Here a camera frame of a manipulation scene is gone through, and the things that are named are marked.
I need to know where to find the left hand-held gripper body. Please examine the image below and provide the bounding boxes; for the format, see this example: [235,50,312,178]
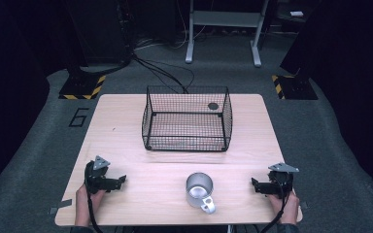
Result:
[84,155,119,195]

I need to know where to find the person's right hand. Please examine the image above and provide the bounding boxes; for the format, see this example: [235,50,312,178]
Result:
[268,190,300,225]

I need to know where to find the black floor cables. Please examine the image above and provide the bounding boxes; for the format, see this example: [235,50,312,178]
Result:
[131,52,196,95]

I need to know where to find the grey tape piece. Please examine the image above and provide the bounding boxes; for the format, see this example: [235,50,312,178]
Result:
[49,199,73,216]

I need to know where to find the person's left hand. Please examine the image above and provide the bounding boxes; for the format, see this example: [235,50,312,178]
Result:
[75,183,106,227]

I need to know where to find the black cabinet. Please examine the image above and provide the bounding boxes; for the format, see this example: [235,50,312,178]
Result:
[62,0,134,67]

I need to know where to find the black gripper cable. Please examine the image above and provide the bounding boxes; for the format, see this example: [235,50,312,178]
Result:
[259,181,289,233]
[86,193,104,233]

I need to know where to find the white metal stand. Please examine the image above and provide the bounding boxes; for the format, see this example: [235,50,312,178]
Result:
[185,0,270,68]

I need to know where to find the black yellow striped stand base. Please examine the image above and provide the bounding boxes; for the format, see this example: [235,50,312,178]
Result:
[58,74,107,101]
[271,74,319,101]

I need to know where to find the silver metal cup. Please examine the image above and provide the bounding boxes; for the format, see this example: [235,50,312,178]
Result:
[185,172,217,215]

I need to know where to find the black wire mesh basket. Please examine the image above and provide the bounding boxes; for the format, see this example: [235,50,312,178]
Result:
[141,84,234,152]

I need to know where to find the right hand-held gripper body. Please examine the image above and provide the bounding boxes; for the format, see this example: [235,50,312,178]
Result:
[263,162,299,198]

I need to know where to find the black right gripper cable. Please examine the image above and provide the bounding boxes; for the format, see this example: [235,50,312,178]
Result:
[259,181,289,233]

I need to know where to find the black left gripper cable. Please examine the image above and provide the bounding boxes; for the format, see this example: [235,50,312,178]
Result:
[86,193,104,233]

